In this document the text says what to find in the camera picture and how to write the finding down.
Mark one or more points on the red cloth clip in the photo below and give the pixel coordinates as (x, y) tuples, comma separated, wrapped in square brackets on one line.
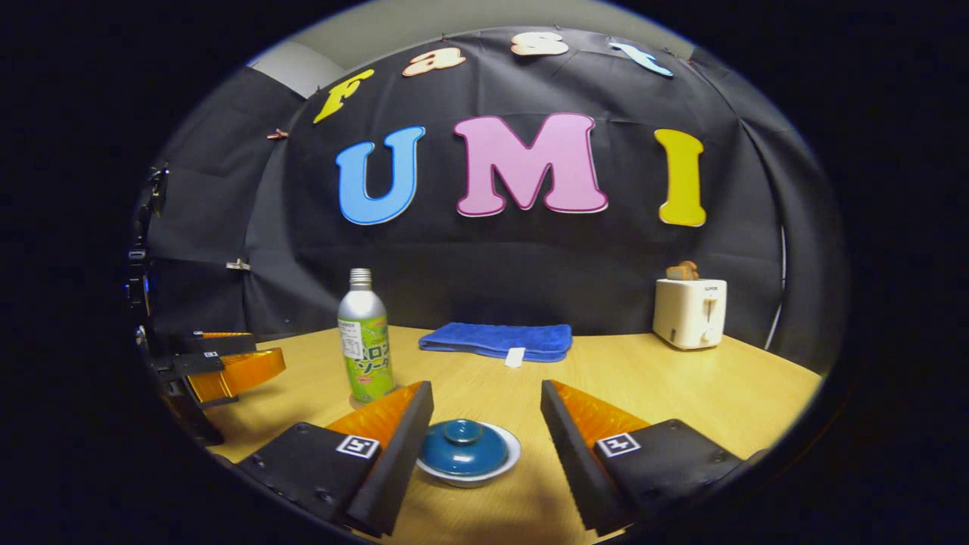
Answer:
[(277, 135)]

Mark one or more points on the silver green water bottle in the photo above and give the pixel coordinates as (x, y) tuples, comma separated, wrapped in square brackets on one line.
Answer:
[(365, 341)]

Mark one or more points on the toasted bread slice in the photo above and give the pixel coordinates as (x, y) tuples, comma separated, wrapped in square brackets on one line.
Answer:
[(683, 271)]

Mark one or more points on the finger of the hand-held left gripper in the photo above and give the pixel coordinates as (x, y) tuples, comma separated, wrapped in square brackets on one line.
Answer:
[(242, 371), (219, 344)]

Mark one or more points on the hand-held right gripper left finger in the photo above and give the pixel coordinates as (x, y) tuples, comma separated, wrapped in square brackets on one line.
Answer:
[(394, 462)]

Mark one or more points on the white toaster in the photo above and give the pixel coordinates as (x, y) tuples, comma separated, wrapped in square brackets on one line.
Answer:
[(685, 314)]

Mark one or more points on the folded blue towel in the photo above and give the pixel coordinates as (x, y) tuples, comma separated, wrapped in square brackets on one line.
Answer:
[(496, 338)]

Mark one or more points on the teal teacup lid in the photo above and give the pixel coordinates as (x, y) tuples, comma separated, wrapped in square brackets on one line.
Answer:
[(463, 450)]

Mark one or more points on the white cloth clip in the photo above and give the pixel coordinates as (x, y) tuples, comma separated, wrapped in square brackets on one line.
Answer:
[(238, 265)]

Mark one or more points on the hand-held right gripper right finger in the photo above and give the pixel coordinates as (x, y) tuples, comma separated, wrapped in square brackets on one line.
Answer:
[(575, 462)]

